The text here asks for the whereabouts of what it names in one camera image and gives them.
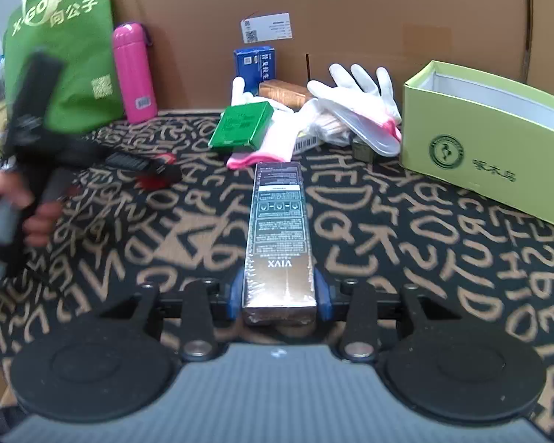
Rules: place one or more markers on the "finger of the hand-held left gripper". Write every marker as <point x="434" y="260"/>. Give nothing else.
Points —
<point x="124" y="160"/>

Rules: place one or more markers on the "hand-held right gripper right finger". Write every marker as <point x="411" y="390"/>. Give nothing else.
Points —
<point x="322" y="295"/>

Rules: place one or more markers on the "white shipping label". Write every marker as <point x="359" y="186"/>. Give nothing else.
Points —
<point x="267" y="27"/>

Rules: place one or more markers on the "lime green box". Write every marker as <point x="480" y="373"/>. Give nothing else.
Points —
<point x="489" y="147"/>

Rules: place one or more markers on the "clear plastic container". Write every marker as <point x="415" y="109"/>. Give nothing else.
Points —
<point x="374" y="138"/>

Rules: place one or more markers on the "dark red item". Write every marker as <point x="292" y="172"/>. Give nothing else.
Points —
<point x="159" y="177"/>

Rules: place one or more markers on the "large cardboard box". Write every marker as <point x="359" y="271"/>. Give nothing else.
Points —
<point x="374" y="9"/>

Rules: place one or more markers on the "long brown black carton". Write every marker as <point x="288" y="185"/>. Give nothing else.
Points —
<point x="279" y="240"/>

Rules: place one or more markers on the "white glove pink cuff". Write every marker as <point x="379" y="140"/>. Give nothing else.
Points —
<point x="277" y="134"/>
<point x="364" y="85"/>

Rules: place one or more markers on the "pink thermos bottle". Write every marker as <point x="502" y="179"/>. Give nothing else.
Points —
<point x="134" y="74"/>

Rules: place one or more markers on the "blue box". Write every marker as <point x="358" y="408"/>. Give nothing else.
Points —
<point x="254" y="67"/>

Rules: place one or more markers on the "small green item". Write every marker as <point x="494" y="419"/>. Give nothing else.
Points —
<point x="362" y="151"/>

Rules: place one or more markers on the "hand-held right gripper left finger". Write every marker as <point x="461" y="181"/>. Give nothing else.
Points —
<point x="234" y="295"/>

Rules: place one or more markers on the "green tote bag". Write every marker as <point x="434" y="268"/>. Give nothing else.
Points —
<point x="74" y="55"/>

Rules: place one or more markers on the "black lettered mat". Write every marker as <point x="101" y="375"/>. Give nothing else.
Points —
<point x="397" y="240"/>

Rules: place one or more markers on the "bag of toothpicks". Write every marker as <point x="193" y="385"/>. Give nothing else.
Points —
<point x="328" y="127"/>

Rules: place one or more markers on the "person's left hand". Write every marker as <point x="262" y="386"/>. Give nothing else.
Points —
<point x="41" y="224"/>

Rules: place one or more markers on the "green flat box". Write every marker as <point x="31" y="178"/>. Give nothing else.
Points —
<point x="240" y="124"/>

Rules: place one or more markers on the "brown wooden block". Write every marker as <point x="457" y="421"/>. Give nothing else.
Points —
<point x="286" y="92"/>

